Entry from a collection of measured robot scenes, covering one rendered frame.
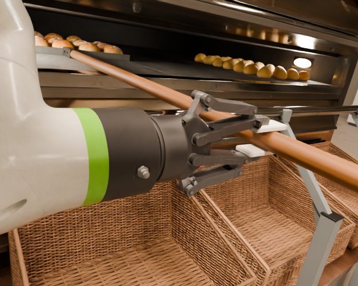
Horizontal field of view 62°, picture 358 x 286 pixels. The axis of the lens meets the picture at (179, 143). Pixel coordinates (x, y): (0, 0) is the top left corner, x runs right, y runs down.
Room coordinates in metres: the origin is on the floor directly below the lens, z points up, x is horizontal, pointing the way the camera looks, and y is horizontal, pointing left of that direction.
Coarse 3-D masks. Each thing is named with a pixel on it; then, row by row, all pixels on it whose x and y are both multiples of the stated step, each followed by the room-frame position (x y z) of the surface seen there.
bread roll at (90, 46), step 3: (81, 45) 1.29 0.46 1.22; (84, 45) 1.29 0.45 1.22; (87, 45) 1.29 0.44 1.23; (90, 45) 1.30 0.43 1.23; (93, 45) 1.31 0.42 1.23; (96, 45) 1.32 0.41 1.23; (78, 48) 1.28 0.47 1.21; (81, 48) 1.28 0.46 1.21; (84, 48) 1.28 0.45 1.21; (87, 48) 1.29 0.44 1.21; (90, 48) 1.29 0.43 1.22; (93, 48) 1.30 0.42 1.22; (96, 48) 1.31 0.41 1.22; (96, 51) 1.31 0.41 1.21; (99, 51) 1.33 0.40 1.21
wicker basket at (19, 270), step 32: (160, 192) 0.99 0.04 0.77; (32, 224) 0.72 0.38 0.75; (64, 224) 0.77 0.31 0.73; (96, 224) 0.82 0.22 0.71; (128, 224) 0.89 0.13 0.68; (160, 224) 0.96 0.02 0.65; (192, 224) 0.89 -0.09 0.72; (32, 256) 0.69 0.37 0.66; (64, 256) 0.74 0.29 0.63; (96, 256) 0.80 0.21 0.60; (128, 256) 0.83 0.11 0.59; (160, 256) 0.86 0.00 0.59; (192, 256) 0.87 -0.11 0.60; (224, 256) 0.76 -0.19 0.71
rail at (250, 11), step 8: (200, 0) 0.90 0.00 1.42; (208, 0) 0.92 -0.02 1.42; (216, 0) 0.94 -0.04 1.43; (232, 8) 0.98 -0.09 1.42; (240, 8) 1.01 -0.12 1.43; (248, 8) 1.03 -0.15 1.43; (264, 16) 1.08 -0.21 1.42; (272, 16) 1.10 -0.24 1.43; (280, 16) 1.13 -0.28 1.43; (296, 24) 1.19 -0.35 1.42; (304, 24) 1.23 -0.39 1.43; (328, 32) 1.34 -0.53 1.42; (336, 32) 1.38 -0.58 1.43; (352, 40) 1.48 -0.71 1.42
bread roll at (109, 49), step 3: (108, 45) 1.37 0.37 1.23; (111, 45) 1.37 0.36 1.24; (105, 48) 1.35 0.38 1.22; (108, 48) 1.35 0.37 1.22; (111, 48) 1.36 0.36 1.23; (114, 48) 1.36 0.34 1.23; (117, 48) 1.37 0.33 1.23; (102, 51) 1.35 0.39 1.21; (105, 51) 1.35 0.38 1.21; (108, 51) 1.35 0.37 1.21; (111, 51) 1.35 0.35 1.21; (114, 51) 1.36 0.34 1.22; (117, 51) 1.37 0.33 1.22; (120, 51) 1.38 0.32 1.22
